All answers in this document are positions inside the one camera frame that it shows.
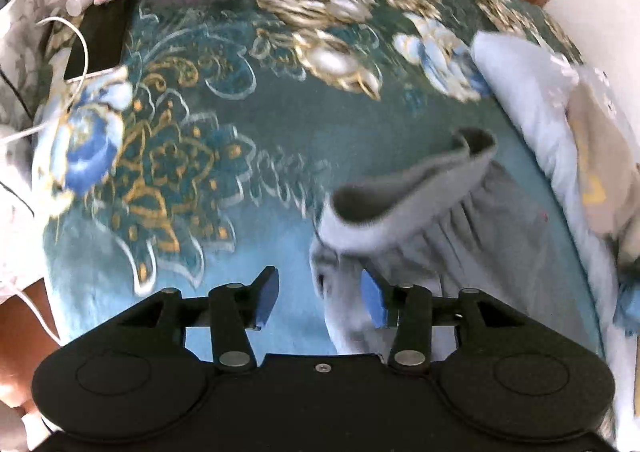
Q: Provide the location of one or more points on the beige plush toy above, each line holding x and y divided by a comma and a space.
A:
605, 157

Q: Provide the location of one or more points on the light blue cloth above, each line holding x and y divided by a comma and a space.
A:
629, 304

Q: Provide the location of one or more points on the white floral cloth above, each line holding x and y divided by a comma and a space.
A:
25, 32

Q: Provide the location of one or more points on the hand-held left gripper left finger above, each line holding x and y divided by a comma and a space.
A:
267, 298

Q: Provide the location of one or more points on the teal floral blanket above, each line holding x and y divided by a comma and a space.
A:
300, 122

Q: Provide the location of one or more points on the white cylinder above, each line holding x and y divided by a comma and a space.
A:
79, 3

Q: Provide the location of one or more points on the grey pants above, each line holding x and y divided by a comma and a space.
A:
450, 232

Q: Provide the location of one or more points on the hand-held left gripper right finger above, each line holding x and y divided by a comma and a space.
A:
375, 301

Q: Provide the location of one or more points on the black phone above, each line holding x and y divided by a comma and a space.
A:
102, 37

